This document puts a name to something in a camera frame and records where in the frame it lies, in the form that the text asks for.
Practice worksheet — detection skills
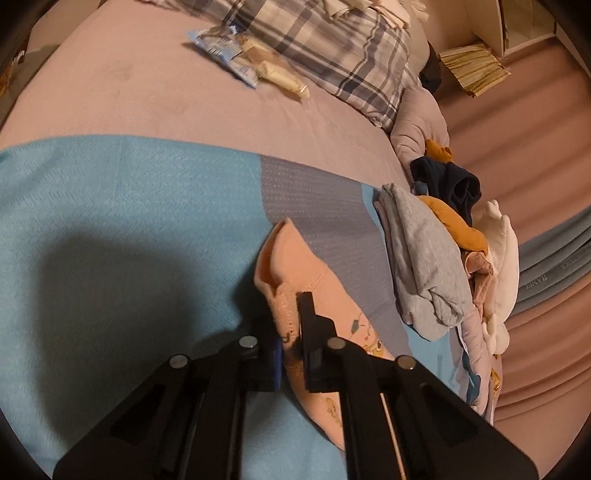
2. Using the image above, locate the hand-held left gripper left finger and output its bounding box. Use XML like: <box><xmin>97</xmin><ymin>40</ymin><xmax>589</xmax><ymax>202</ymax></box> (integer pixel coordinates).
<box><xmin>53</xmin><ymin>333</ymin><xmax>283</xmax><ymax>480</ymax></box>

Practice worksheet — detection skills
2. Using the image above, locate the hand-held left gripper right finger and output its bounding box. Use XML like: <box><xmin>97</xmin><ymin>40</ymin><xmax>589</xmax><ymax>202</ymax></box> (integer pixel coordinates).
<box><xmin>299</xmin><ymin>291</ymin><xmax>540</xmax><ymax>480</ymax></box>

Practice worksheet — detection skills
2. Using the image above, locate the pink duck print garment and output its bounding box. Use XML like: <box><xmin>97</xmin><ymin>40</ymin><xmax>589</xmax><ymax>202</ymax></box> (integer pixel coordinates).
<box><xmin>254</xmin><ymin>218</ymin><xmax>403</xmax><ymax>450</ymax></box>

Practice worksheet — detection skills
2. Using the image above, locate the grey folded garment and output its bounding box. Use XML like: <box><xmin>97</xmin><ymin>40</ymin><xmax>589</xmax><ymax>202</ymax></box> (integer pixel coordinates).
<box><xmin>379</xmin><ymin>183</ymin><xmax>474</xmax><ymax>339</ymax></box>

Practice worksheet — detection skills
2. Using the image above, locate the dusty pink garment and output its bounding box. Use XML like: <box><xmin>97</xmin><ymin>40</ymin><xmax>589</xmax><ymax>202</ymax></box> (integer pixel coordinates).
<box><xmin>463</xmin><ymin>250</ymin><xmax>496</xmax><ymax>320</ymax></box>

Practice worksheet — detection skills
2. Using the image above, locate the mustard garment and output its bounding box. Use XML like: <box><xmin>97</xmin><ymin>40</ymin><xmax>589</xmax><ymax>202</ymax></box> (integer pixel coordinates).
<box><xmin>417</xmin><ymin>138</ymin><xmax>489</xmax><ymax>254</ymax></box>

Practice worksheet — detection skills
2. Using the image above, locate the white goose plush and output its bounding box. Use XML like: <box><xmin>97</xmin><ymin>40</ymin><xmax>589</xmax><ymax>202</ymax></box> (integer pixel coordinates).
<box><xmin>478</xmin><ymin>199</ymin><xmax>521</xmax><ymax>357</ymax></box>

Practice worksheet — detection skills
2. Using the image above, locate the navy garment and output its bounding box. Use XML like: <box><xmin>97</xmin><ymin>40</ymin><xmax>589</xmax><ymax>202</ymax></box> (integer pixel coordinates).
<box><xmin>410</xmin><ymin>156</ymin><xmax>482</xmax><ymax>219</ymax></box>

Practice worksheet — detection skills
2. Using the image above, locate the blue grey patterned blanket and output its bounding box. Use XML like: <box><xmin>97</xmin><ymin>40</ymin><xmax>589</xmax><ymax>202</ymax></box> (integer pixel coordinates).
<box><xmin>0</xmin><ymin>134</ymin><xmax>505</xmax><ymax>480</ymax></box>

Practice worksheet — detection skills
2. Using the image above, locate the light pink pillow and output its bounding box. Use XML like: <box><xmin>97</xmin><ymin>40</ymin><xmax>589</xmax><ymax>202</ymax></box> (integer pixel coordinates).
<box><xmin>390</xmin><ymin>85</ymin><xmax>452</xmax><ymax>171</ymax></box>

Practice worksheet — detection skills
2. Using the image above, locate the cream snack bar packet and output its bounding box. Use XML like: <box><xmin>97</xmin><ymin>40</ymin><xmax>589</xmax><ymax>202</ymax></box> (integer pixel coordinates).
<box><xmin>255</xmin><ymin>61</ymin><xmax>310</xmax><ymax>100</ymax></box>

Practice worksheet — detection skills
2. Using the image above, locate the dark cloth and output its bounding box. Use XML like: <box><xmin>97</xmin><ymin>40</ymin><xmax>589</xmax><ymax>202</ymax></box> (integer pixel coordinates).
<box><xmin>420</xmin><ymin>42</ymin><xmax>445</xmax><ymax>93</ymax></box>

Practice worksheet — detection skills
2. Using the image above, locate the blue snack packet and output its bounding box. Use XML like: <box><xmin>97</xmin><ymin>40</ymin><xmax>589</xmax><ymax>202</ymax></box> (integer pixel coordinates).
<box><xmin>186</xmin><ymin>26</ymin><xmax>260</xmax><ymax>89</ymax></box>

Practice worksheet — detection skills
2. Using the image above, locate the plaid pillow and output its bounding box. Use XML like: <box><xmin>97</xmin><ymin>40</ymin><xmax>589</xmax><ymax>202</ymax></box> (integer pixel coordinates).
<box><xmin>219</xmin><ymin>0</ymin><xmax>428</xmax><ymax>133</ymax></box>

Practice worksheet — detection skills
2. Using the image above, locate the pink bed sheet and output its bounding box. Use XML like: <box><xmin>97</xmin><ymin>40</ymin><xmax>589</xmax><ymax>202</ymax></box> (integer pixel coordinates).
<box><xmin>0</xmin><ymin>0</ymin><xmax>432</xmax><ymax>160</ymax></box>

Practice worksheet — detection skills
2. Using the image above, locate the stack of yellowed papers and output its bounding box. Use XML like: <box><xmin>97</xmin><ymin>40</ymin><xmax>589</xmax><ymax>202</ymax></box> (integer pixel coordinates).
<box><xmin>437</xmin><ymin>44</ymin><xmax>513</xmax><ymax>98</ymax></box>

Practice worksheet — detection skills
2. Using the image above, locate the cream cloth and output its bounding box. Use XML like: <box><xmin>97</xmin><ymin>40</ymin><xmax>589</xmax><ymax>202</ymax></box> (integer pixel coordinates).
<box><xmin>318</xmin><ymin>0</ymin><xmax>431</xmax><ymax>29</ymax></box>

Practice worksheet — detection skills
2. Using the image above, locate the white shelf cabinet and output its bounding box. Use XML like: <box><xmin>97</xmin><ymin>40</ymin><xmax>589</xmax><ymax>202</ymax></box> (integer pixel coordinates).
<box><xmin>466</xmin><ymin>0</ymin><xmax>570</xmax><ymax>58</ymax></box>

